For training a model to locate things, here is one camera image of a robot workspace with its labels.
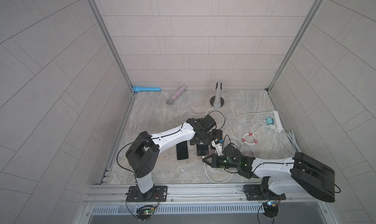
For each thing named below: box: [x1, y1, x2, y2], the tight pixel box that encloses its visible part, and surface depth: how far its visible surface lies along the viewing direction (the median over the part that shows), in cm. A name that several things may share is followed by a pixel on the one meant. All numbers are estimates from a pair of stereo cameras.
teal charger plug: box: [265, 117, 275, 125], surface depth 98 cm
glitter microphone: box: [165, 85, 187, 105], surface depth 113 cm
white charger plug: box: [268, 123, 277, 131], surface depth 95 cm
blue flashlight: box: [132, 86, 162, 93], surface depth 118 cm
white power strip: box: [271, 110, 283, 133], surface depth 95 cm
